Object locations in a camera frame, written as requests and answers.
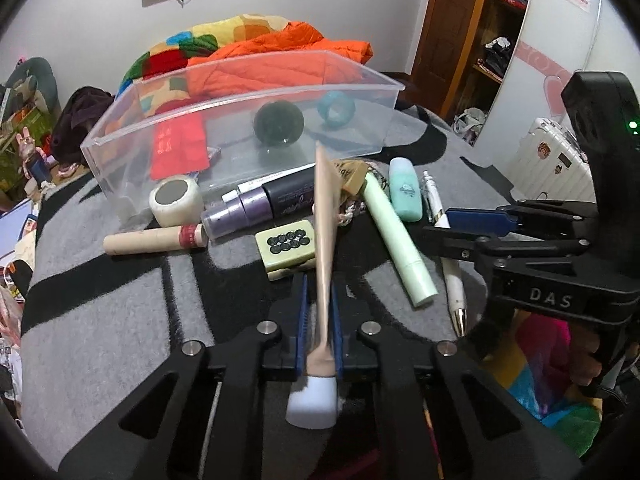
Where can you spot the dark purple cloth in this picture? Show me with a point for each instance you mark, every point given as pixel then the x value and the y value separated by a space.
pixel 80 120

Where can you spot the white suitcase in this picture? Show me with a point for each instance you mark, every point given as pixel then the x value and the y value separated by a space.
pixel 545 160

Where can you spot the grey green neck pillow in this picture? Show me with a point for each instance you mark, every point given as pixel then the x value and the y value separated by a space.
pixel 35 77

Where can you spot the green cardboard box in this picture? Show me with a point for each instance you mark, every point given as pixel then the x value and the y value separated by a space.
pixel 22 125

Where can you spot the pink rabbit toy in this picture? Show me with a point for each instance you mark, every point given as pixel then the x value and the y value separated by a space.
pixel 31 152

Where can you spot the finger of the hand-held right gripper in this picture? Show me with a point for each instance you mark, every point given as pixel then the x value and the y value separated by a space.
pixel 455 242
pixel 475 219

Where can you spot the clear plastic storage bin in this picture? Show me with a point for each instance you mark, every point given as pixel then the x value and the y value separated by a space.
pixel 240 167

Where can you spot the mint green small bottle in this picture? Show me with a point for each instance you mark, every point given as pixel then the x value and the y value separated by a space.
pixel 406 190

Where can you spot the white sliding wardrobe door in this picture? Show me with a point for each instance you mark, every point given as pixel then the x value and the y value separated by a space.
pixel 560 35

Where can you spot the colourful patchwork blanket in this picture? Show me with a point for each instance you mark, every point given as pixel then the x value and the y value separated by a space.
pixel 170 55

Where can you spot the red paper packet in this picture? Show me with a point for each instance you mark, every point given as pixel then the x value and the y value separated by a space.
pixel 180 150

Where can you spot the white pen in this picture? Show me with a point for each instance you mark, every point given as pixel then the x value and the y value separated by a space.
pixel 454 285

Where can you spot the beige cylinder with red band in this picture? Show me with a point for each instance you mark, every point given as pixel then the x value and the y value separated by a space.
pixel 150 240

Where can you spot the person's right hand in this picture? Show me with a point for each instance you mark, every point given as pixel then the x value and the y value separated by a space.
pixel 586 360

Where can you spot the dark green ball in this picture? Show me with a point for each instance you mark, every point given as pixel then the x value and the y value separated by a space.
pixel 278 124

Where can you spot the light green tube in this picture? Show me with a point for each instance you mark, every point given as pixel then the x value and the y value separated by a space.
pixel 400 245

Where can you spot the orange puffer jacket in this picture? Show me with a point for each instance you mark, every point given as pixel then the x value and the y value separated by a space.
pixel 280 60

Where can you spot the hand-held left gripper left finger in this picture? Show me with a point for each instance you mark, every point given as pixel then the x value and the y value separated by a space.
pixel 301 320

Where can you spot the green mahjong tile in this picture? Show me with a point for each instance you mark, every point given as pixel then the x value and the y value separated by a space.
pixel 285 252

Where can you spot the white tape roll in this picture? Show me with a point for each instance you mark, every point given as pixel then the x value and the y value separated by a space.
pixel 175 201

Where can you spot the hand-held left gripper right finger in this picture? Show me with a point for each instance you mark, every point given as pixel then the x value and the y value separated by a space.
pixel 337 325

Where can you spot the multicoloured cloth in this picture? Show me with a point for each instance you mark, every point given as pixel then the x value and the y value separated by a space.
pixel 540 390

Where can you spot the beige cosmetic tube white cap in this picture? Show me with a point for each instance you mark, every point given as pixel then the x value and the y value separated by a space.
pixel 323 240

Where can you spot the wooden shelf unit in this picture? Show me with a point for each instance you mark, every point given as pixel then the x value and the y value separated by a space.
pixel 500 25

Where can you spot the white ointment tube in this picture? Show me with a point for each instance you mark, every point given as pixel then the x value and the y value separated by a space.
pixel 245 189

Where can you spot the purple and black spray bottle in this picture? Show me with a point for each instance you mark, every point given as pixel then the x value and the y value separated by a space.
pixel 260 205

